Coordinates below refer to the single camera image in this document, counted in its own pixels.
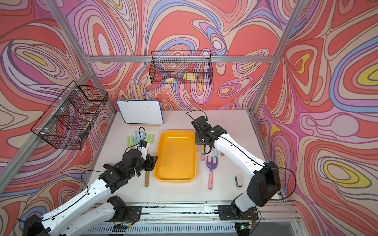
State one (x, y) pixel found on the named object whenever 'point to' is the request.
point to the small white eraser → (238, 180)
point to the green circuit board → (119, 227)
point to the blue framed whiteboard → (141, 111)
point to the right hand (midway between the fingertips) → (202, 142)
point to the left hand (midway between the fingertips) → (155, 157)
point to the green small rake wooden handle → (222, 154)
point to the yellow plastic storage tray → (176, 161)
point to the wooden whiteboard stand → (144, 125)
